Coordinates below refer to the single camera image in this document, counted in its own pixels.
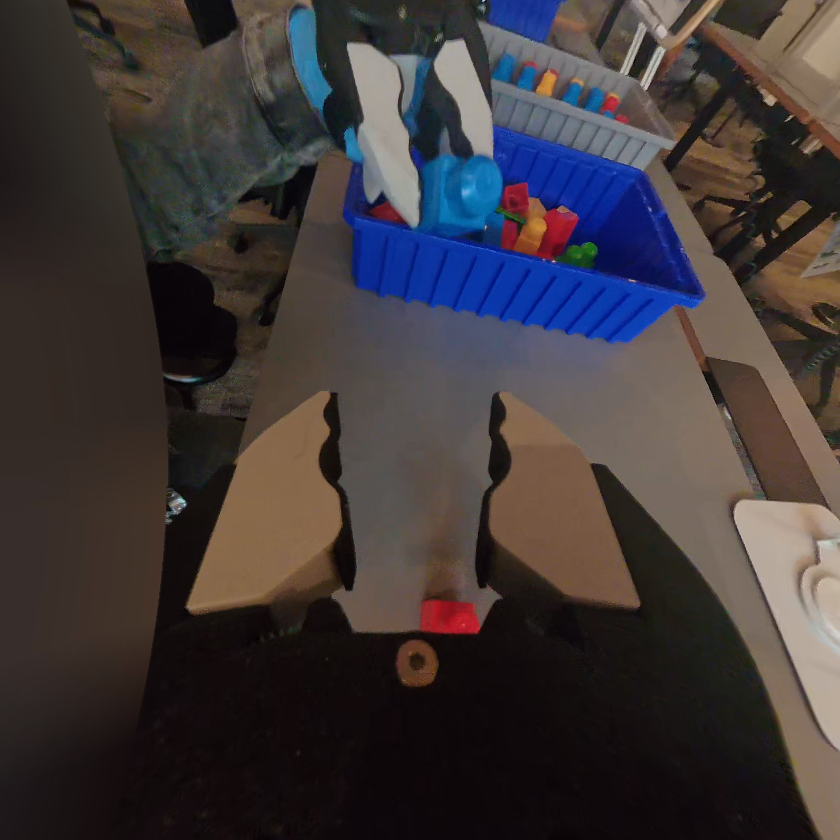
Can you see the person's left hand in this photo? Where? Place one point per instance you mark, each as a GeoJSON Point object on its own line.
{"type": "Point", "coordinates": [308, 59]}

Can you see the blue plastic bin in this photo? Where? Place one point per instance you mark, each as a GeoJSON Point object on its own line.
{"type": "Point", "coordinates": [525, 295]}

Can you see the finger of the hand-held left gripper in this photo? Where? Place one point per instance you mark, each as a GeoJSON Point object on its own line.
{"type": "Point", "coordinates": [469, 98]}
{"type": "Point", "coordinates": [387, 144]}

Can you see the large dark panel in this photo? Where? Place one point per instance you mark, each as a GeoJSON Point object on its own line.
{"type": "Point", "coordinates": [72, 394]}

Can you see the small red mega block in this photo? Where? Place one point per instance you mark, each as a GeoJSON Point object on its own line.
{"type": "Point", "coordinates": [449, 618]}

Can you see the blue storage crate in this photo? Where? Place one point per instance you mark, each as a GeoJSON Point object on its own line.
{"type": "Point", "coordinates": [525, 14]}

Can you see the white round object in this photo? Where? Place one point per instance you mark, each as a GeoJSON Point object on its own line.
{"type": "Point", "coordinates": [823, 597]}

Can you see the black flat panel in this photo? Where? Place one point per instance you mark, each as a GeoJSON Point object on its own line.
{"type": "Point", "coordinates": [761, 426]}

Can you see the grey plastic bin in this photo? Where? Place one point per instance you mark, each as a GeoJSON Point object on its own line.
{"type": "Point", "coordinates": [577, 128]}

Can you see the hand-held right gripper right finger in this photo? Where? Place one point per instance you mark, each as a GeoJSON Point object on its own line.
{"type": "Point", "coordinates": [558, 525]}

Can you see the person's left forearm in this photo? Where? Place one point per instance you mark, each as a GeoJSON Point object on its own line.
{"type": "Point", "coordinates": [203, 131]}

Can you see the white tray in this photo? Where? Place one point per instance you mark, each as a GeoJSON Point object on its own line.
{"type": "Point", "coordinates": [774, 571]}

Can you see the light blue mega block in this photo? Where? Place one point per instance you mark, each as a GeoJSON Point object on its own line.
{"type": "Point", "coordinates": [459, 197]}

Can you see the pile of colourful mega blocks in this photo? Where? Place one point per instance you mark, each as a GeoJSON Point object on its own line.
{"type": "Point", "coordinates": [544, 229]}

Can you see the wooden table with black legs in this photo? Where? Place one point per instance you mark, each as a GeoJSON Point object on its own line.
{"type": "Point", "coordinates": [774, 85]}

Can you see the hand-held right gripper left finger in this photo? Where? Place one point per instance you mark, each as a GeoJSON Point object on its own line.
{"type": "Point", "coordinates": [275, 518]}

